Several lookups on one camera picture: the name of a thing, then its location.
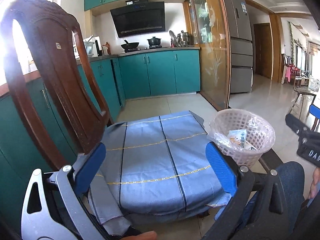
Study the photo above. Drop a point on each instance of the white plastic trash basket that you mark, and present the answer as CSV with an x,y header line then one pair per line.
x,y
241,135

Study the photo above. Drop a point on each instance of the teal lower kitchen cabinets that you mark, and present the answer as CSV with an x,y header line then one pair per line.
x,y
19,155

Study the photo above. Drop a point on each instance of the small wooden stool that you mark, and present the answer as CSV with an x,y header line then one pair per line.
x,y
302,93

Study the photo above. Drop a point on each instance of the brown wooden chair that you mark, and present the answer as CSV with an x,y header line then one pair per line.
x,y
55,41

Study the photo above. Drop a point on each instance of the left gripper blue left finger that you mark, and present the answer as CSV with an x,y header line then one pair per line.
x,y
86,167

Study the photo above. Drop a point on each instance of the blue jeans leg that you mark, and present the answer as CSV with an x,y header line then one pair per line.
x,y
263,206

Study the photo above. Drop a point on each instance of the black range hood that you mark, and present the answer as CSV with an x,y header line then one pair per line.
x,y
139,18

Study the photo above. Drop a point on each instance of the glass sliding door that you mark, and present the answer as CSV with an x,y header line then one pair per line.
x,y
212,36

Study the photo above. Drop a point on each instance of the person's hand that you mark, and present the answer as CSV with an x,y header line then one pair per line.
x,y
314,185

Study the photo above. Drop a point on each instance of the silver refrigerator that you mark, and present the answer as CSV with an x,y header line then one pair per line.
x,y
241,46

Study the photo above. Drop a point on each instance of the black cooking pot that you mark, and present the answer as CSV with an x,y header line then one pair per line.
x,y
153,42

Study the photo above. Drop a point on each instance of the steel stock pot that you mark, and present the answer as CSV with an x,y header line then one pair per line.
x,y
184,39

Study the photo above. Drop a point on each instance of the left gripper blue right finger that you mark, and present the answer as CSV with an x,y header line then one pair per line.
x,y
225,174

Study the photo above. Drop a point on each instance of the blue checkered tablecloth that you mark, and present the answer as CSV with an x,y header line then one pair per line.
x,y
155,171

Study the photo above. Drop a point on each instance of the black wok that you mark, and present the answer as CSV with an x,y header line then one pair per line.
x,y
130,45

